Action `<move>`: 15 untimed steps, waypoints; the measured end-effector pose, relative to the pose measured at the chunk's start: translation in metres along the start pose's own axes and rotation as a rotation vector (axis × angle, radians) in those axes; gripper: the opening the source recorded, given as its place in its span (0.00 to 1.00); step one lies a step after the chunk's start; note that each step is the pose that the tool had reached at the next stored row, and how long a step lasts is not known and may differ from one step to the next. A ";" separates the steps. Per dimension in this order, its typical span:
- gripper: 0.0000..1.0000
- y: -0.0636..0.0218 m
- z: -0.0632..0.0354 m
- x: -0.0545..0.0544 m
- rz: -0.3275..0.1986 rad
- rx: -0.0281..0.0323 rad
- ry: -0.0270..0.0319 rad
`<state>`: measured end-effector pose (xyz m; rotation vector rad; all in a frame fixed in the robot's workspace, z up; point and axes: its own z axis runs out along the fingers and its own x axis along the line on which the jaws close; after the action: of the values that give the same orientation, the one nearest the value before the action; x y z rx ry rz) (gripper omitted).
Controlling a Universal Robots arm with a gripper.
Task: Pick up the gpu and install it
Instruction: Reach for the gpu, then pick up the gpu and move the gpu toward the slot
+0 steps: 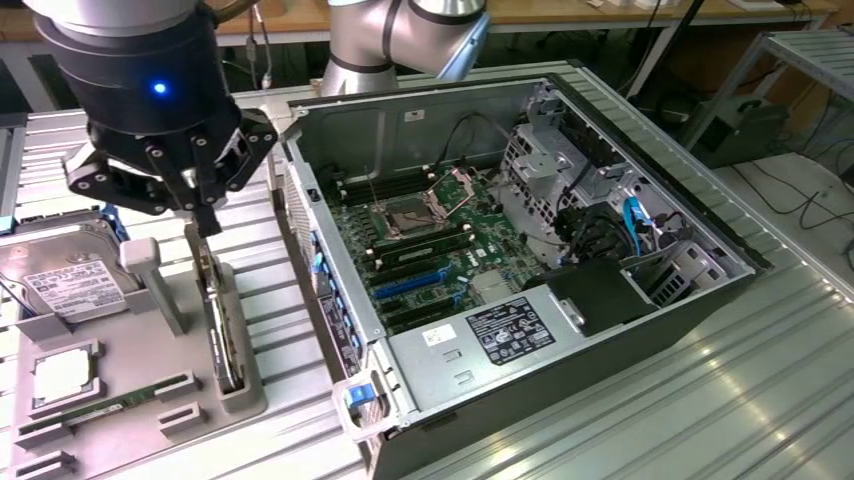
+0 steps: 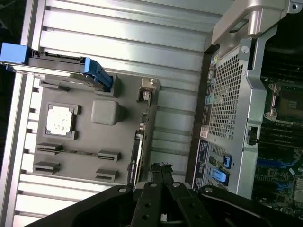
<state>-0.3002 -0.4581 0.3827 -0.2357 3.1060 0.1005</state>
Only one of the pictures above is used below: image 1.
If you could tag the low-profile graphics card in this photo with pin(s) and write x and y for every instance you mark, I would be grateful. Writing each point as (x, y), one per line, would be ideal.
(223, 325)

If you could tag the metal slat shelf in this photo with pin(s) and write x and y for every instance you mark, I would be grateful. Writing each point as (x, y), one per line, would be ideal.
(814, 55)

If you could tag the blue disk bracket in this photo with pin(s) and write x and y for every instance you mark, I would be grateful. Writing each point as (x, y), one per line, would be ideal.
(116, 225)

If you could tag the black floor device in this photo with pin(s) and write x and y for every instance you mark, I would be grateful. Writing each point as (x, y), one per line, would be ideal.
(741, 135)

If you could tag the hard disk with label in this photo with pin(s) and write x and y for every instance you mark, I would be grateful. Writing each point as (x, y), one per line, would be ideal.
(67, 280)

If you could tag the open black PC case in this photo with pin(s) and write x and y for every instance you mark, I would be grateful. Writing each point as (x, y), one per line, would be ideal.
(601, 380)

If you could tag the thin locking lever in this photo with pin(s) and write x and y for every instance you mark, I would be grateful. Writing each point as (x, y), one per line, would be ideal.
(375, 190)

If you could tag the black plastic shroud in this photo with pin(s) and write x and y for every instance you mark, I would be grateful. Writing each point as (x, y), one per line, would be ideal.
(594, 295)

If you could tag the CPU socket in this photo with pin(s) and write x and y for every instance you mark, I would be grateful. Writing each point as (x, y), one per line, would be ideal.
(410, 217)

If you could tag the metal disk bay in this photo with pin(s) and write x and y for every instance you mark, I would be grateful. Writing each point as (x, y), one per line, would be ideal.
(674, 285)

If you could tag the metal socket cover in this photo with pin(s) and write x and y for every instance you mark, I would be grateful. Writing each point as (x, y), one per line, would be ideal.
(457, 190)

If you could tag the grey metal frame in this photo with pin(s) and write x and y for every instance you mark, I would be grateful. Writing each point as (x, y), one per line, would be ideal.
(10, 165)

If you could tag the silver drive cage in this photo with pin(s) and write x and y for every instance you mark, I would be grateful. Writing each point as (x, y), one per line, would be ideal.
(534, 170)

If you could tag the black expansion slot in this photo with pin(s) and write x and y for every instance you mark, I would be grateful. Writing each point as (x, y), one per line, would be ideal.
(421, 310)

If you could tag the silver power supply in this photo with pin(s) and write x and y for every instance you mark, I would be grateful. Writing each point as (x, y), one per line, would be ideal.
(434, 380)

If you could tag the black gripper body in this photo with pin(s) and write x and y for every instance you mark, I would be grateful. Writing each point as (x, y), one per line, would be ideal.
(154, 90)

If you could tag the blue expansion slot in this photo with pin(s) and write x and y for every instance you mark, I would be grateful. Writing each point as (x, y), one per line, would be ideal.
(407, 286)

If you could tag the installed green RAM stick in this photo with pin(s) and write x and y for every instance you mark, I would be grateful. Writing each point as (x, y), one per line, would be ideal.
(427, 255)

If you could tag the loose green RAM stick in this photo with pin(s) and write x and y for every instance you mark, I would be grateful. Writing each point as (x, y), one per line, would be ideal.
(114, 402)

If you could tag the blue case latch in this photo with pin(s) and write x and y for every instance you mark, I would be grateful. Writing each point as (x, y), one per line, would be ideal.
(357, 394)

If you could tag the long wooden desk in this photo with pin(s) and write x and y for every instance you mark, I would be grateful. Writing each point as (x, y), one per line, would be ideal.
(601, 17)

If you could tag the grey parts rack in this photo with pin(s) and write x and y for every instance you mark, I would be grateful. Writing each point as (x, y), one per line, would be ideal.
(134, 360)

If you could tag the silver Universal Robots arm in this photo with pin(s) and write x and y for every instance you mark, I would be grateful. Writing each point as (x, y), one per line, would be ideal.
(361, 50)

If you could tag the silver chipset heatsink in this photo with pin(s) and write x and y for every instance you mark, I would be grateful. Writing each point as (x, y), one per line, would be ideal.
(497, 287)

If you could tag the CPU chip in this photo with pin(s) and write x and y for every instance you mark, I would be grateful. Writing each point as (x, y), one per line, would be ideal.
(60, 377)

